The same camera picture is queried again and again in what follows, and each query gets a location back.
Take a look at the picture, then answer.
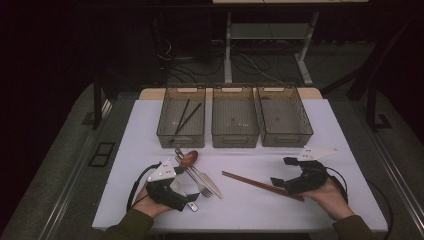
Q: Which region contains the clear brown plastic bin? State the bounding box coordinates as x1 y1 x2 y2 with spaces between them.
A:
211 83 261 149
156 83 207 149
255 83 315 148

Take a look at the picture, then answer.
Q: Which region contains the metal fork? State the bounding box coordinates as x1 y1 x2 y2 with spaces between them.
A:
174 155 215 199

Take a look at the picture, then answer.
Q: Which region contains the metal knife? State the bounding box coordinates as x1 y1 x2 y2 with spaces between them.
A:
174 147 224 200

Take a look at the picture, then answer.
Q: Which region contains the person's left hand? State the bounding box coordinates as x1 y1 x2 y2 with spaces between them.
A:
132 186 175 219

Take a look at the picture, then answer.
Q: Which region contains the black chopstick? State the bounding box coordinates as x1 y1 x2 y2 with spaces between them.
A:
169 102 203 144
173 98 191 137

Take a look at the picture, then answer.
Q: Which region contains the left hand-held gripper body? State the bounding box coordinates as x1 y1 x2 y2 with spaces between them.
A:
145 159 190 213

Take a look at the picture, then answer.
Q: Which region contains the black floor cable bundle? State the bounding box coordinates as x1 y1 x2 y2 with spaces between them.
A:
153 16 284 85

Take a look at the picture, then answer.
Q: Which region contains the hand-held gripper cable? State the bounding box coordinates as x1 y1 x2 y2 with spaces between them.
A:
126 161 162 211
324 165 395 240

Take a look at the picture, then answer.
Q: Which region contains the right hand-held gripper cable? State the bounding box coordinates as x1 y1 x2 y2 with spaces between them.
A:
324 165 395 240

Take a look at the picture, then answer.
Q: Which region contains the grey metal floor rail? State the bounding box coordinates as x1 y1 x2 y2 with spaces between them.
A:
353 103 424 231
39 99 114 240

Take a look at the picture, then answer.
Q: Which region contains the white ceramic spoon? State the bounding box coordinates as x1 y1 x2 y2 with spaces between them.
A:
170 178 200 213

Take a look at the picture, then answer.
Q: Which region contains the brown wooden chopstick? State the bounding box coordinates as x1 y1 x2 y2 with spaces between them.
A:
221 170 304 202
221 171 305 203

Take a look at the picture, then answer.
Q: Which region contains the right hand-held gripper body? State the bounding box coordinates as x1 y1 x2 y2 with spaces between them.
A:
283 146 340 196

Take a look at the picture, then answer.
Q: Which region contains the person's right hand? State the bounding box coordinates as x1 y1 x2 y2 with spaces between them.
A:
301 177 355 221

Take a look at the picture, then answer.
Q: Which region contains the grey metal desk frame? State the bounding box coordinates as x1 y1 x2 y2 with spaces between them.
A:
211 0 369 87

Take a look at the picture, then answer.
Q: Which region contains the black metal stand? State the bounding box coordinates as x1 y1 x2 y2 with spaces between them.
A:
320 13 418 133
92 72 105 131

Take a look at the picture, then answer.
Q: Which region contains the brown wooden spoon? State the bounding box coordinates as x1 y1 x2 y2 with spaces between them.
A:
174 149 200 174

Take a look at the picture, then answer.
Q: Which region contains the left hand-held gripper cable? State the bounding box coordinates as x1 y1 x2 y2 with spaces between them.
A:
126 161 162 211

